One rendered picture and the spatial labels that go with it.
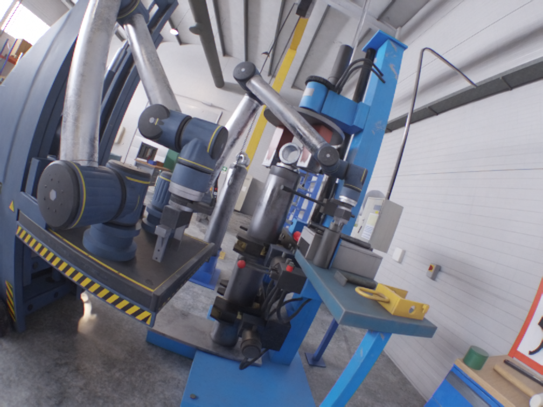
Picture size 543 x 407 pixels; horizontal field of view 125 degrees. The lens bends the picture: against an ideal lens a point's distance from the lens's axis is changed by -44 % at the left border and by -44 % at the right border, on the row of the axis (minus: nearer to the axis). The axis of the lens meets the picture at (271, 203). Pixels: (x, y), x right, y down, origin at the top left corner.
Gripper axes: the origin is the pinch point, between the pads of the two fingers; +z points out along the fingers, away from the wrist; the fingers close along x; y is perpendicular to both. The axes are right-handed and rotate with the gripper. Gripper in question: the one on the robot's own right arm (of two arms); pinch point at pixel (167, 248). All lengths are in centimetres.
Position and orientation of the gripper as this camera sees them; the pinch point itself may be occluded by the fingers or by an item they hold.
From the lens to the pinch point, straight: 76.1
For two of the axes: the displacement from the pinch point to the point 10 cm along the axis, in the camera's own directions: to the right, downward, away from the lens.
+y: -9.4, -3.5, -0.2
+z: -3.5, 9.4, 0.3
